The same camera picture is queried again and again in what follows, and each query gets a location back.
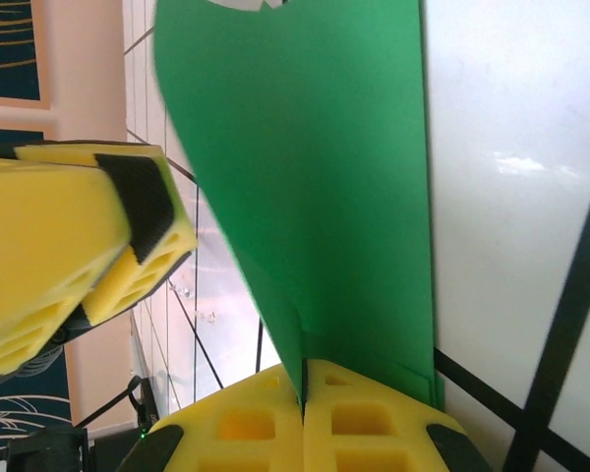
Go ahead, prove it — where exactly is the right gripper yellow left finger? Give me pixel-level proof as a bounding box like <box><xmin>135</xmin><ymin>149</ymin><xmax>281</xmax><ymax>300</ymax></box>
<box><xmin>122</xmin><ymin>364</ymin><xmax>304</xmax><ymax>472</ymax></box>

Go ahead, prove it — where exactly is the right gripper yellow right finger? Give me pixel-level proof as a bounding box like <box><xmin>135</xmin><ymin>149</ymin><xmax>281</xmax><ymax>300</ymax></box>
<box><xmin>302</xmin><ymin>358</ymin><xmax>491</xmax><ymax>472</ymax></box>

